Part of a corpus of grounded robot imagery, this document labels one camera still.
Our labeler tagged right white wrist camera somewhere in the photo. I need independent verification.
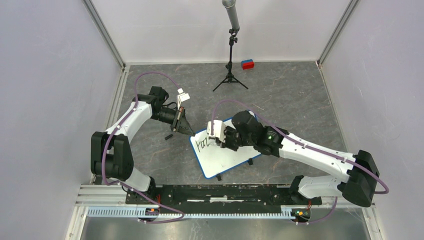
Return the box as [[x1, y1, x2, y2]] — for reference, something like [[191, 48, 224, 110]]
[[206, 119, 226, 143]]

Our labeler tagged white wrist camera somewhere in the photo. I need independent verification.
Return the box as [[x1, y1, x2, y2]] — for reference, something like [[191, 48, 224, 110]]
[[206, 119, 226, 143], [176, 88, 190, 109]]

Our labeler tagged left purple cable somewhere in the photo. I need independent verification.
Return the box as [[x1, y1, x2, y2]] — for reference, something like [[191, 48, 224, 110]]
[[100, 71, 186, 224]]

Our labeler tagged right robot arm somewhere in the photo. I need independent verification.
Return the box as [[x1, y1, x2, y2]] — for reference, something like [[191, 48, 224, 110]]
[[206, 110, 380, 208]]

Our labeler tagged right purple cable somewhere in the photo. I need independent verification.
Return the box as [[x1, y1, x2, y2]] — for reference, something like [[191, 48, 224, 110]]
[[210, 99, 390, 226]]

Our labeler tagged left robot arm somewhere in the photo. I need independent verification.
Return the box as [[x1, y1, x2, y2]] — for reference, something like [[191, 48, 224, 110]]
[[90, 86, 195, 204]]

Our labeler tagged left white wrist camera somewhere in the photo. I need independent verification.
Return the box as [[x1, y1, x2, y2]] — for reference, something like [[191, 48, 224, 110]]
[[176, 88, 190, 109]]

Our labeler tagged purple cable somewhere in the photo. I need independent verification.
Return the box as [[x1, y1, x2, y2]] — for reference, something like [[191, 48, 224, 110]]
[[210, 99, 390, 226], [100, 71, 186, 224]]

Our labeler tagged blue-framed whiteboard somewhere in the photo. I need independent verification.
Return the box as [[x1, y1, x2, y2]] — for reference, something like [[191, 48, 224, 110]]
[[189, 129, 261, 179]]

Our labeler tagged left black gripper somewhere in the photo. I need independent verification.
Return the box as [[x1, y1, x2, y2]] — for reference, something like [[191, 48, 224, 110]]
[[150, 106, 196, 137]]

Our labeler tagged silver microphone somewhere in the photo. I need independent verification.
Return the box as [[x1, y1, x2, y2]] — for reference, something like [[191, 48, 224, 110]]
[[212, 0, 249, 92]]

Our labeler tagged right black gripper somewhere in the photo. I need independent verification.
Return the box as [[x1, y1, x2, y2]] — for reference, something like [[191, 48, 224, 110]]
[[215, 125, 255, 151]]

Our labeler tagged red and blue eraser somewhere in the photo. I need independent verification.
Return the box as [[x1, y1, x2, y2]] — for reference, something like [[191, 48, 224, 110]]
[[240, 59, 255, 70]]

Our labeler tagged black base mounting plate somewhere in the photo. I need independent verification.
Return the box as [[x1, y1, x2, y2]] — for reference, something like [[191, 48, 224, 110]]
[[146, 184, 323, 215]]

